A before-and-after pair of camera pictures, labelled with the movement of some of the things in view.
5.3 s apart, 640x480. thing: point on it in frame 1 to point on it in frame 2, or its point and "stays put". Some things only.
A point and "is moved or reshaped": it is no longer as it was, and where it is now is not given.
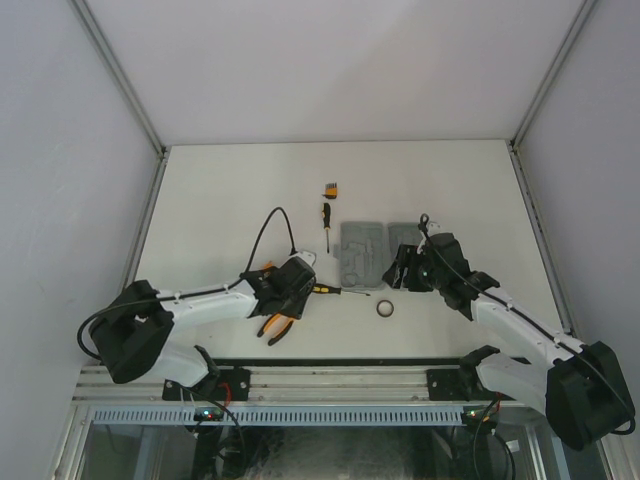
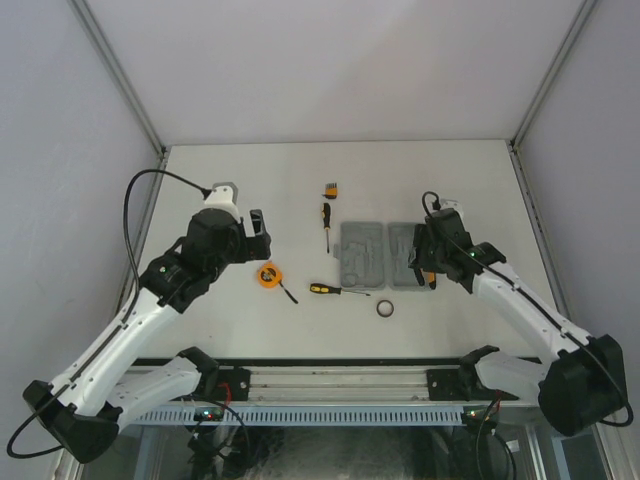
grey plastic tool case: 367,249 stays put
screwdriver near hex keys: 326,214 stays put
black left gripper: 295,310 to 255,247
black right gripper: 405,258 to 419,258
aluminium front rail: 282,383 stays put
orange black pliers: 276,326 is moved or reshaped
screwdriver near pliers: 321,288 stays put
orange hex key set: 330,190 stays put
